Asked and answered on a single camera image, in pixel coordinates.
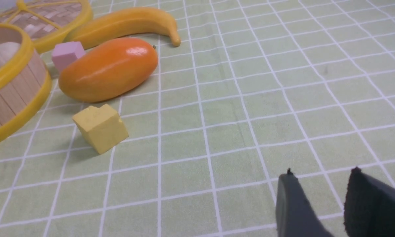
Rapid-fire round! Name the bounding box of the white bun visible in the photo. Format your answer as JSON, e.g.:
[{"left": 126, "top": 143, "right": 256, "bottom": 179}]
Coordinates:
[{"left": 0, "top": 42, "right": 20, "bottom": 68}]

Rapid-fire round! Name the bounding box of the orange toy mango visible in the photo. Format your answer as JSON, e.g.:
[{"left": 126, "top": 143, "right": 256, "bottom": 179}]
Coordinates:
[{"left": 59, "top": 38, "right": 159, "bottom": 103}]

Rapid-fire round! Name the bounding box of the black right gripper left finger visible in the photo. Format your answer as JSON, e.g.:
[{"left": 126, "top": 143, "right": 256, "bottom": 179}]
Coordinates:
[{"left": 276, "top": 168, "right": 333, "bottom": 237}]

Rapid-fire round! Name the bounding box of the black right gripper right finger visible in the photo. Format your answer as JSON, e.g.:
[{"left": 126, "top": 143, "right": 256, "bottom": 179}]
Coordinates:
[{"left": 344, "top": 167, "right": 395, "bottom": 237}]

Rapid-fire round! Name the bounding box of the yellow toy banana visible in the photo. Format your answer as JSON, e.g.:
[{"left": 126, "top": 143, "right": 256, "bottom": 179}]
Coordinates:
[{"left": 63, "top": 7, "right": 181, "bottom": 49}]

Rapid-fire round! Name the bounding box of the yellow cube block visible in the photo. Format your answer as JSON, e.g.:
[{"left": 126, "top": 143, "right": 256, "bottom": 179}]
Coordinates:
[{"left": 72, "top": 104, "right": 129, "bottom": 155}]

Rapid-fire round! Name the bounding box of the green checkered tablecloth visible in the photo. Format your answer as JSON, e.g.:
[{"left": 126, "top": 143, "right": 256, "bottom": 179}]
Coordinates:
[{"left": 0, "top": 0, "right": 395, "bottom": 237}]

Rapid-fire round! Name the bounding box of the pink cube block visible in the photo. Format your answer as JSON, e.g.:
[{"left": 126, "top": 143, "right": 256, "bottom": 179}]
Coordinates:
[{"left": 51, "top": 41, "right": 86, "bottom": 72}]

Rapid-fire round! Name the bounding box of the woven bamboo steamer lid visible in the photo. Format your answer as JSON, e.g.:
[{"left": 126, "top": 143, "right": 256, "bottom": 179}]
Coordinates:
[{"left": 0, "top": 0, "right": 93, "bottom": 54}]

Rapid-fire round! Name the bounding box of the bamboo steamer tray yellow rim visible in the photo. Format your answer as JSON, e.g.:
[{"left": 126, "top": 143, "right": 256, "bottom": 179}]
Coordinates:
[{"left": 0, "top": 23, "right": 52, "bottom": 142}]

